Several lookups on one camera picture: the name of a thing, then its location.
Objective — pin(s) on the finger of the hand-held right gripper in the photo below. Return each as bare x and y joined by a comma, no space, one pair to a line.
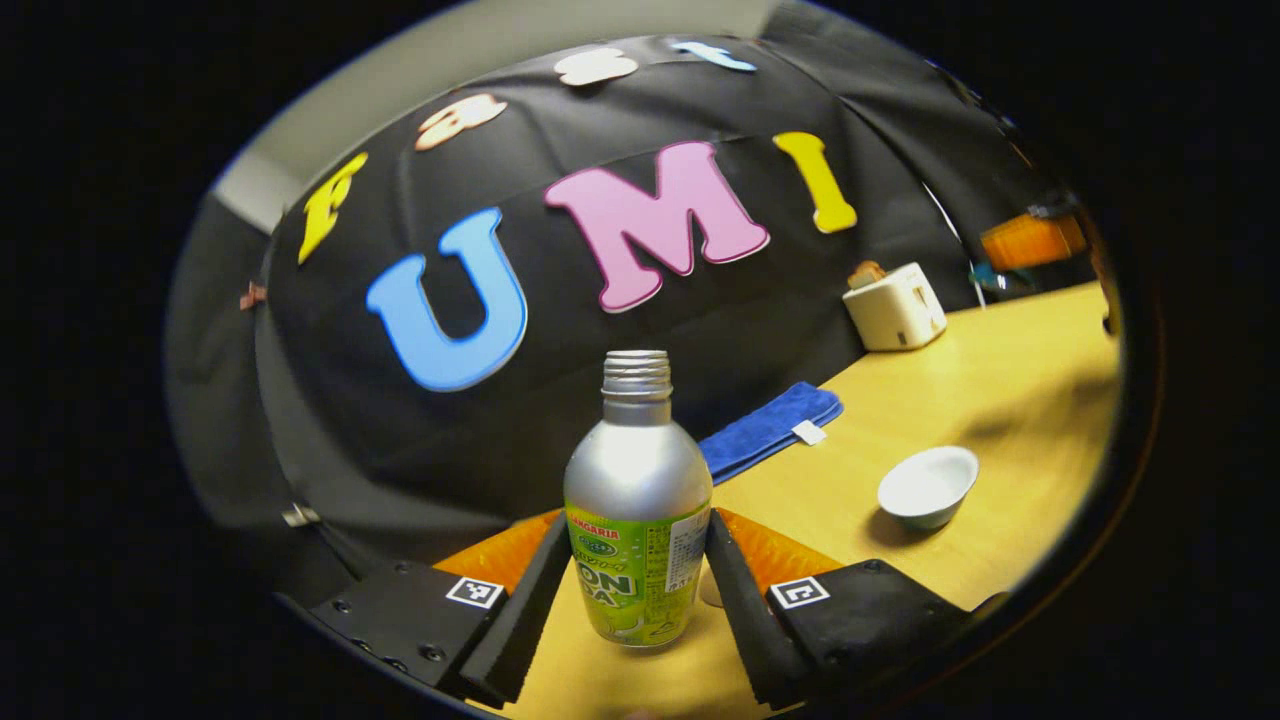
1030,242

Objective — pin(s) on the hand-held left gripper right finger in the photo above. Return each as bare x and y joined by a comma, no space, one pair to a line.
745,620

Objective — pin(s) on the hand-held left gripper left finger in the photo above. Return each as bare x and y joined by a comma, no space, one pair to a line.
520,620

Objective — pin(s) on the silver water bottle green label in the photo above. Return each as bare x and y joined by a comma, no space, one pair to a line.
635,480

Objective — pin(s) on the white teacup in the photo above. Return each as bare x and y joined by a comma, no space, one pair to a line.
925,480

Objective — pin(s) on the white toaster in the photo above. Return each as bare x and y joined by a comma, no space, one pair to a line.
895,310

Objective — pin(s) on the toast slice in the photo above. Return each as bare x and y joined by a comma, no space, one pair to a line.
866,272

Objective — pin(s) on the black backdrop cloth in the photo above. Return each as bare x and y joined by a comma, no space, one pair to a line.
500,450

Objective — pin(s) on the blue towel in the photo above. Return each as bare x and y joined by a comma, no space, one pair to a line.
770,430

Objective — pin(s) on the silver clip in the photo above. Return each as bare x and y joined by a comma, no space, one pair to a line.
300,515

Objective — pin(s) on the copper clip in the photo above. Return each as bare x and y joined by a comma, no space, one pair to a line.
253,295

